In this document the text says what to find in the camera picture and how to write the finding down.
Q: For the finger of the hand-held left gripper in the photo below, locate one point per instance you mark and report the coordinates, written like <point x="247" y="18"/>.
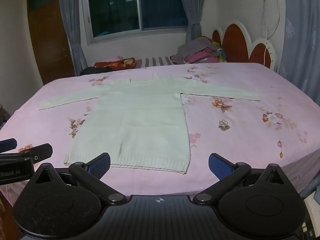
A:
<point x="7" y="145"/>
<point x="37" y="153"/>

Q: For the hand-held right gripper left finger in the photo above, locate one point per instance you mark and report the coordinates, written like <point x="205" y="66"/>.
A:
<point x="100" y="165"/>

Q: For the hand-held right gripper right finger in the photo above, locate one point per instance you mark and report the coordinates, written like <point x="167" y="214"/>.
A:
<point x="220" y="166"/>

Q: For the white knit sweater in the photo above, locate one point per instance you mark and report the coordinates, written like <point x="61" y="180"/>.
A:
<point x="140" y="120"/>

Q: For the pile of colourful clothes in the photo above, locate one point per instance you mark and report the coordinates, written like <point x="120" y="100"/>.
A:
<point x="195" y="52"/>

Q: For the pink floral bed sheet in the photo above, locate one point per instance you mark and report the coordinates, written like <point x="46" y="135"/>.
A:
<point x="237" y="135"/>

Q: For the black cloth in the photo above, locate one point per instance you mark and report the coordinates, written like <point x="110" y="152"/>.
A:
<point x="95" y="70"/>

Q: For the red patterned pillow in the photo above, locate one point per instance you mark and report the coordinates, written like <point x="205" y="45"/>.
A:
<point x="117" y="63"/>

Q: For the brown wooden door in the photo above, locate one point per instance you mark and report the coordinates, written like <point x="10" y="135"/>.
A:
<point x="50" y="42"/>

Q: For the grey striped cloth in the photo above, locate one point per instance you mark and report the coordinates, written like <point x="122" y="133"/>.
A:
<point x="155" y="61"/>

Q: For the red and white headboard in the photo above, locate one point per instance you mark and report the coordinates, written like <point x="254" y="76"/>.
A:
<point x="235" y="45"/>

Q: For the grey window curtain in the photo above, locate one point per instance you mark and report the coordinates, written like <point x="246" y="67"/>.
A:
<point x="193" y="10"/>
<point x="71" y="30"/>

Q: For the pale blue patterned curtain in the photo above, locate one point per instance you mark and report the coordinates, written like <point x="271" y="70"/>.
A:
<point x="302" y="35"/>

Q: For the sliding glass window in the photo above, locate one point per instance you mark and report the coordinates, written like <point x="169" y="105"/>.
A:
<point x="125" y="10"/>

